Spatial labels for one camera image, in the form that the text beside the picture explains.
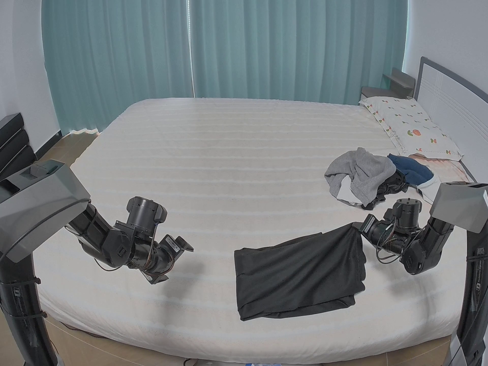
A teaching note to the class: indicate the black chest of drawers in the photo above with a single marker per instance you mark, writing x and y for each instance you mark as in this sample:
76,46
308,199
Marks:
13,143

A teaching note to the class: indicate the bed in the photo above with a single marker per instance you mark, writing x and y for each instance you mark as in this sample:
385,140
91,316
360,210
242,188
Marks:
228,154

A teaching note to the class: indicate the black T-shirt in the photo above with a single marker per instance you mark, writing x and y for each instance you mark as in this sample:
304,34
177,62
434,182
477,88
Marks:
297,273

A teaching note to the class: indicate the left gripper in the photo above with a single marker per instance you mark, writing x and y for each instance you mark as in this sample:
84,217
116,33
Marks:
167,257

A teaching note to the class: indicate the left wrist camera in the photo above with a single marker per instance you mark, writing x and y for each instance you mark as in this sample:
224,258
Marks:
161,214

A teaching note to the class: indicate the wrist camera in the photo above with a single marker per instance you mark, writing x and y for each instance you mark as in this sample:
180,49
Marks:
161,214
389,215

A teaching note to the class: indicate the white printed pillow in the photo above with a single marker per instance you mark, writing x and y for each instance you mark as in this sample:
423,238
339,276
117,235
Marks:
411,122

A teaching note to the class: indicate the pile of clothes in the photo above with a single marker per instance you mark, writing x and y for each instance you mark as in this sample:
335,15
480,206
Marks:
362,170

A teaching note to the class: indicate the grey bedside table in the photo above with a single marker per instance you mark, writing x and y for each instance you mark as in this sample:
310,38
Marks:
390,84

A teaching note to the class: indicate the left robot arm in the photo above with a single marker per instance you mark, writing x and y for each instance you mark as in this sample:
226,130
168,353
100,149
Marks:
38,204

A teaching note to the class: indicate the blue-green curtain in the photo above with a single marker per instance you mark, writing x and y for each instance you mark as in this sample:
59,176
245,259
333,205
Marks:
118,48
297,32

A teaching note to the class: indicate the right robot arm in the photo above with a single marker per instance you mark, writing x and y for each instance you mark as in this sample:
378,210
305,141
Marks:
457,208

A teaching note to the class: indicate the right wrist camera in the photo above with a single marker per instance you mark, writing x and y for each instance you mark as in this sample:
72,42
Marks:
389,215

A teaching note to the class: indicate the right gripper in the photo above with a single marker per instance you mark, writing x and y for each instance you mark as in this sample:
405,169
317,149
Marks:
373,231

